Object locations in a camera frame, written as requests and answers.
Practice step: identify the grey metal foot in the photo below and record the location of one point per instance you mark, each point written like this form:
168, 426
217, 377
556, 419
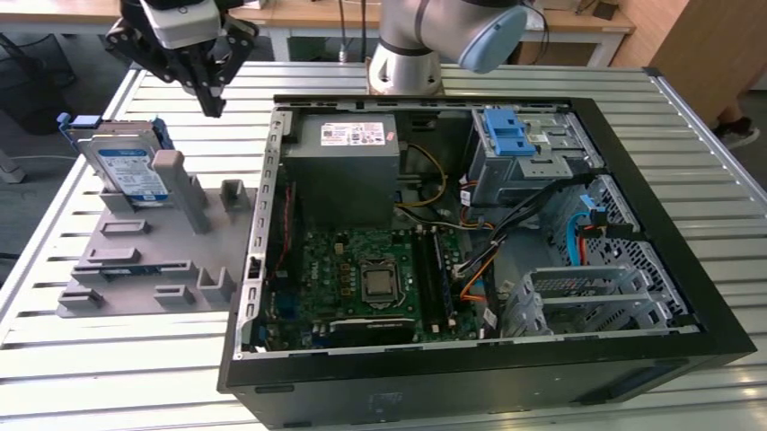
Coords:
8, 170

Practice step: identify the CPU socket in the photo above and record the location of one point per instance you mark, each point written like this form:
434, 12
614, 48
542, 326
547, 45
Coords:
380, 263

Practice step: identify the black PC case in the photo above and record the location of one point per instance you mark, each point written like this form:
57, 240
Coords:
419, 386

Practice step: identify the blue plastic drive latch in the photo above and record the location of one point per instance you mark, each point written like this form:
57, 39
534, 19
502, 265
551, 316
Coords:
506, 134

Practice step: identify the wooden desk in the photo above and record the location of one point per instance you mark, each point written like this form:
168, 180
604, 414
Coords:
311, 18

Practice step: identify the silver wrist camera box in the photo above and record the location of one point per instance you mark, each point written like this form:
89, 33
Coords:
183, 27

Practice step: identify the grey power supply unit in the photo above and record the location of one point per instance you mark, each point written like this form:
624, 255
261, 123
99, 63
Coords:
341, 179

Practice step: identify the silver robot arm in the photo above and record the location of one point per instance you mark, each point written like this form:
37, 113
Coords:
407, 27

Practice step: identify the black graphics card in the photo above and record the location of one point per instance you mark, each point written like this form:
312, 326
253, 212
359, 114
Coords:
371, 332

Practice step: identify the hard disk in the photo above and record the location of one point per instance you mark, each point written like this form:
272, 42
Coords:
123, 170

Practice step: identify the wooden cabinet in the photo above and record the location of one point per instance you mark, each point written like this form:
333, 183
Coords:
707, 45

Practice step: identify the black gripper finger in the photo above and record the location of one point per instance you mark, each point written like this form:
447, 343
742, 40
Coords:
239, 45
137, 49

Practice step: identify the black mesh bin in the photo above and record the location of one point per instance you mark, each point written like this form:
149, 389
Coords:
36, 90

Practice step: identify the grey parts rack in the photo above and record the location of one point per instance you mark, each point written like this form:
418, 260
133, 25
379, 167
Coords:
156, 251

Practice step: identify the green motherboard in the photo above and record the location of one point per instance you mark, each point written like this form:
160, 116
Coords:
383, 242

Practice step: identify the metal disk bay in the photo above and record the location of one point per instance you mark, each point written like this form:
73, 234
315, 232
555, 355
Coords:
599, 300

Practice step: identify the silver CPU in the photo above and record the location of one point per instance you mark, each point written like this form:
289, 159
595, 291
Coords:
379, 283

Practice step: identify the person's foot in shoe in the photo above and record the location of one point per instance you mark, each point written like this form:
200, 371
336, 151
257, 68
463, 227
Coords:
734, 134

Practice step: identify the black RAM stick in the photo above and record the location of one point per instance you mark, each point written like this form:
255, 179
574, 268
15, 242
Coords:
427, 278

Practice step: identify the metal optical drive cage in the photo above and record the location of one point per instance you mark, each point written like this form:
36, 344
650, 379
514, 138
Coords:
539, 168

